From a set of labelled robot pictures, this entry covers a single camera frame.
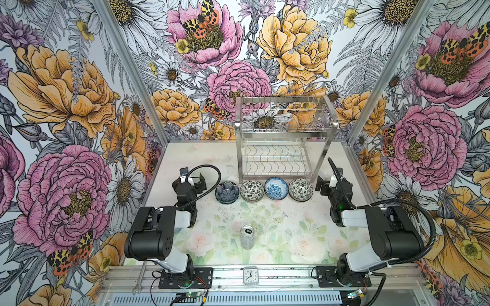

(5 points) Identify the dark grey petal bowl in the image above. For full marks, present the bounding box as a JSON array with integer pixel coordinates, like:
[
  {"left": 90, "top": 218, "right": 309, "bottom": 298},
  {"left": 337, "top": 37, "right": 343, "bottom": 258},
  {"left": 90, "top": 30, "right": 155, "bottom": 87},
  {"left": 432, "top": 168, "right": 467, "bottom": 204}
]
[{"left": 215, "top": 181, "right": 240, "bottom": 205}]

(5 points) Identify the blue floral bowl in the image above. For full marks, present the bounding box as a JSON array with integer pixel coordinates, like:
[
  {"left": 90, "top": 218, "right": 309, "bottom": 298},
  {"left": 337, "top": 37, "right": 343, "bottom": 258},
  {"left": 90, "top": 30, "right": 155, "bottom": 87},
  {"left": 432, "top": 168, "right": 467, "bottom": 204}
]
[{"left": 264, "top": 177, "right": 288, "bottom": 200}]

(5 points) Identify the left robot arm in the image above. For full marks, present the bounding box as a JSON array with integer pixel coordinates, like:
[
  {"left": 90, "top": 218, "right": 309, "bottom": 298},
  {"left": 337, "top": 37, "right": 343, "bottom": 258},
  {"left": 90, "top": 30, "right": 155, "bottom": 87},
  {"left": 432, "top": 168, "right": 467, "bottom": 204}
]
[{"left": 124, "top": 176, "right": 207, "bottom": 278}]

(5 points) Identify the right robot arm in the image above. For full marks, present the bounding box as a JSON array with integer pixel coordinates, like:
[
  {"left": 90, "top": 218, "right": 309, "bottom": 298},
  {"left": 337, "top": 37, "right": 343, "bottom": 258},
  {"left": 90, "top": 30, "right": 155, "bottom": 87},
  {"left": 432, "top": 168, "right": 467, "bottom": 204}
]
[{"left": 315, "top": 177, "right": 425, "bottom": 286}]

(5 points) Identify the steel two-tier dish rack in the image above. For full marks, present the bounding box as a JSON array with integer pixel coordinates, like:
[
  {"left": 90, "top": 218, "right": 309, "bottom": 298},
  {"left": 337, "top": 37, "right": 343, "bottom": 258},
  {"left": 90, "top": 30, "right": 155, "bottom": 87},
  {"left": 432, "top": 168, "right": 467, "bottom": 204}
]
[{"left": 234, "top": 96, "right": 339, "bottom": 182}]

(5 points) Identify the dark speckled pattern bowl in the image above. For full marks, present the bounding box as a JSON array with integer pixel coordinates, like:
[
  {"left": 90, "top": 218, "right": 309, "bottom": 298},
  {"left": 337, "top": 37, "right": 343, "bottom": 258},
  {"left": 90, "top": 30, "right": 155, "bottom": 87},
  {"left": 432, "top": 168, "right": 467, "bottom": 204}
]
[{"left": 288, "top": 178, "right": 314, "bottom": 202}]

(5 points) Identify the silver drink can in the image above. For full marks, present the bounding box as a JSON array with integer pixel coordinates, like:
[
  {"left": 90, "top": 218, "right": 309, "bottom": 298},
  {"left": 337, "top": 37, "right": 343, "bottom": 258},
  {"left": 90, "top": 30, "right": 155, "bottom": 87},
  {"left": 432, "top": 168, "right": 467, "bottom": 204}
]
[{"left": 240, "top": 224, "right": 255, "bottom": 250}]

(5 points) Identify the small white clock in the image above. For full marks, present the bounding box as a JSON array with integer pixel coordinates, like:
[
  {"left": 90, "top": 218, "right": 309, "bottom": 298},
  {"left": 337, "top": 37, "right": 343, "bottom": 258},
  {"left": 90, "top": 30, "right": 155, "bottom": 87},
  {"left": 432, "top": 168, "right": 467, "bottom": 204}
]
[{"left": 242, "top": 266, "right": 260, "bottom": 286}]

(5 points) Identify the steel wrench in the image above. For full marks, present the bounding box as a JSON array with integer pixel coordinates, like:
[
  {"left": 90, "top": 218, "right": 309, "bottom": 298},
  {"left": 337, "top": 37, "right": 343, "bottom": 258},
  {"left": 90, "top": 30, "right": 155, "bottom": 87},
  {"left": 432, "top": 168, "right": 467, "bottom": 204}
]
[{"left": 132, "top": 261, "right": 148, "bottom": 295}]

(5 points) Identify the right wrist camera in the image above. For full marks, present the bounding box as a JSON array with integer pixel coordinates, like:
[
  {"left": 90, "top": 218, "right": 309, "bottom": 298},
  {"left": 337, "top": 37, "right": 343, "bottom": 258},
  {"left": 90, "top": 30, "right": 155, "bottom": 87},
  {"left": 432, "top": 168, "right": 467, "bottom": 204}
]
[{"left": 329, "top": 168, "right": 343, "bottom": 189}]

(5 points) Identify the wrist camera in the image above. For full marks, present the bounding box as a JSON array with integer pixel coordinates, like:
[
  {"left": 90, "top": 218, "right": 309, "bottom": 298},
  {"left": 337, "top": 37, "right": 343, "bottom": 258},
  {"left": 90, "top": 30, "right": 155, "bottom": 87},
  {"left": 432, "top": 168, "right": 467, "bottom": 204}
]
[
  {"left": 329, "top": 168, "right": 343, "bottom": 189},
  {"left": 179, "top": 167, "right": 189, "bottom": 183}
]

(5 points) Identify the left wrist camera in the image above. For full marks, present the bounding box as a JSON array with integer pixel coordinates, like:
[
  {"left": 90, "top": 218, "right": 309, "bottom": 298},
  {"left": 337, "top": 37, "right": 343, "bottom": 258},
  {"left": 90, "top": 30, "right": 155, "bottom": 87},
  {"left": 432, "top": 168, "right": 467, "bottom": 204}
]
[{"left": 179, "top": 167, "right": 189, "bottom": 183}]

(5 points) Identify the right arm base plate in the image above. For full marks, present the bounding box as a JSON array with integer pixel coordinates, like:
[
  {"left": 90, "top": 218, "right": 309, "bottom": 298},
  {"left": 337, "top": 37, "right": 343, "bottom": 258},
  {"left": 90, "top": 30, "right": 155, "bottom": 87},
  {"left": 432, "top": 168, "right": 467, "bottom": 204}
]
[{"left": 311, "top": 266, "right": 372, "bottom": 288}]

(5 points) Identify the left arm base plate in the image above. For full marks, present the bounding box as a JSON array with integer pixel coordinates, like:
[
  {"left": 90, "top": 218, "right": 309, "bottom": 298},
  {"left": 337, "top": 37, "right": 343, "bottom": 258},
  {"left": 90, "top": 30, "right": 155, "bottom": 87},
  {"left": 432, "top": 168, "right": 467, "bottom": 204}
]
[{"left": 158, "top": 267, "right": 214, "bottom": 289}]

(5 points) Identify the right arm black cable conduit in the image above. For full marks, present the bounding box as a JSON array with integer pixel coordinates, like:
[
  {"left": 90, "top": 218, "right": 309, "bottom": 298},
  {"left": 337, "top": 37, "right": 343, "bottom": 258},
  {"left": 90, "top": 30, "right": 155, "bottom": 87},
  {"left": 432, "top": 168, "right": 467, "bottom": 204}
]
[{"left": 327, "top": 157, "right": 437, "bottom": 306}]

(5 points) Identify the aluminium front rail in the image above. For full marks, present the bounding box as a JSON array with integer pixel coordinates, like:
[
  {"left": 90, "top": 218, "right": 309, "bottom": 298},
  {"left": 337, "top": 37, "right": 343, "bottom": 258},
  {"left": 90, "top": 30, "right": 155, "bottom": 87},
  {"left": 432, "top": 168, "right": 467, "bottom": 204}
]
[{"left": 100, "top": 263, "right": 428, "bottom": 293}]

